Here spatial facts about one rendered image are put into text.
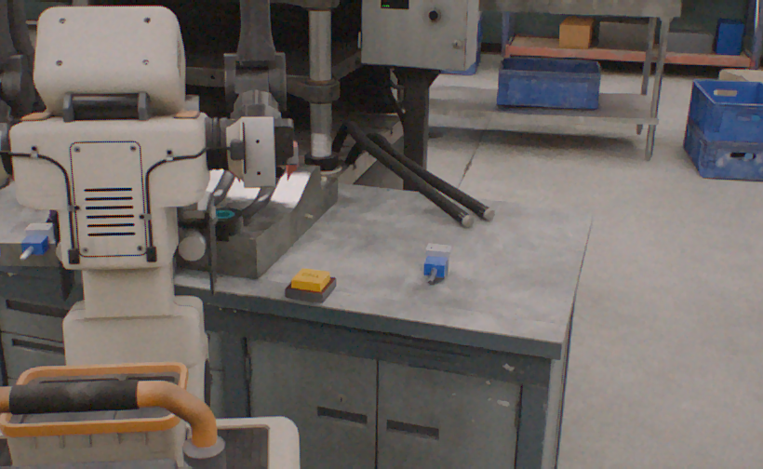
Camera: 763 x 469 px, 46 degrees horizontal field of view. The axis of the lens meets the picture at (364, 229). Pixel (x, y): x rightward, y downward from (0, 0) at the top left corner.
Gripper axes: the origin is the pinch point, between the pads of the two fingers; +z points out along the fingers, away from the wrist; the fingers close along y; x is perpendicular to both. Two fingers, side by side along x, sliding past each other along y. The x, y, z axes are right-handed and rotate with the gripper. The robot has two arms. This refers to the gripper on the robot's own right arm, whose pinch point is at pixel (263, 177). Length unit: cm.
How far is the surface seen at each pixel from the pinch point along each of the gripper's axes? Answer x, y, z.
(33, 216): -8, 51, 19
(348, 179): -51, -22, 53
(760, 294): -75, -194, 150
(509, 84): -282, -140, 211
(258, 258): 12.8, 1.5, 10.5
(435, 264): 17.2, -34.2, 8.8
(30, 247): 7.2, 48.0, 11.6
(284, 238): 1.9, -3.8, 17.2
